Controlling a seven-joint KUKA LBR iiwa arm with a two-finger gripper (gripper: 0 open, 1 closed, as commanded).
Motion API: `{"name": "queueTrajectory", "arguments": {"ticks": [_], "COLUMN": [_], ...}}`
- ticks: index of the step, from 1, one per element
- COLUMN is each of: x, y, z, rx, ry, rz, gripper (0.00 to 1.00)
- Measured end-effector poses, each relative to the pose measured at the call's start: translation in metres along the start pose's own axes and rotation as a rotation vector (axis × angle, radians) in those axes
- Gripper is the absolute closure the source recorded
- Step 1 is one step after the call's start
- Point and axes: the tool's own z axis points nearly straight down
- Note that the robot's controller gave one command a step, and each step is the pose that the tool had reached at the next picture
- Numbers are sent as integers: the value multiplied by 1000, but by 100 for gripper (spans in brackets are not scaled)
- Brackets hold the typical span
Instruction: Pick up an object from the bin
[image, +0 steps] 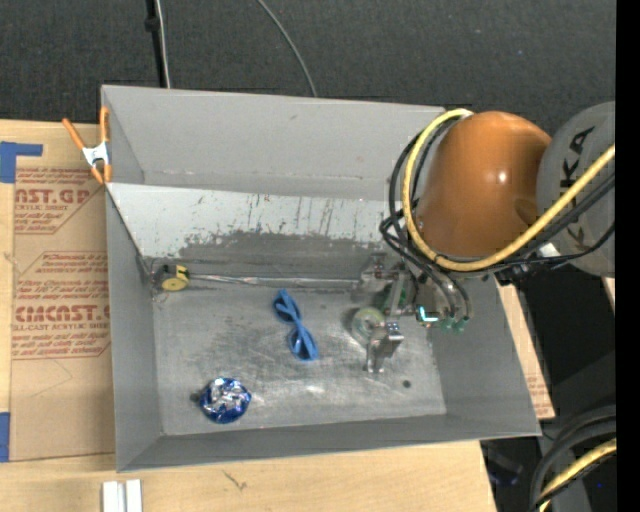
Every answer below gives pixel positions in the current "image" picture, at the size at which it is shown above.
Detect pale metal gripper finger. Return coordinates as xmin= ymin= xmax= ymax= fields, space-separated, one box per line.
xmin=357 ymin=254 xmax=404 ymax=302
xmin=365 ymin=321 xmax=406 ymax=375

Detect clear tape roll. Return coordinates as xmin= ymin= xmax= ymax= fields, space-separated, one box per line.
xmin=349 ymin=305 xmax=387 ymax=345

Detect blue sunglasses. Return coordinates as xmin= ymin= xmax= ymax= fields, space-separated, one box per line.
xmin=271 ymin=287 xmax=321 ymax=362

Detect grey metal bin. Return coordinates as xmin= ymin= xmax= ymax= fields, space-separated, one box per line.
xmin=99 ymin=83 xmax=544 ymax=474

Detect crumpled blue foil packet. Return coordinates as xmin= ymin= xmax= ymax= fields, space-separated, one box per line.
xmin=198 ymin=376 xmax=252 ymax=426

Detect yellow and black tape measure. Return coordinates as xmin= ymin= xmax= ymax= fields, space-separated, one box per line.
xmin=159 ymin=264 xmax=192 ymax=293

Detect brown cardboard board red print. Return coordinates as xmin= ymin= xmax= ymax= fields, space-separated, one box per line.
xmin=0 ymin=118 xmax=557 ymax=463

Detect black cylinder on white bracket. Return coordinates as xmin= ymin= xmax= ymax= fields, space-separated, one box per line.
xmin=492 ymin=242 xmax=559 ymax=288

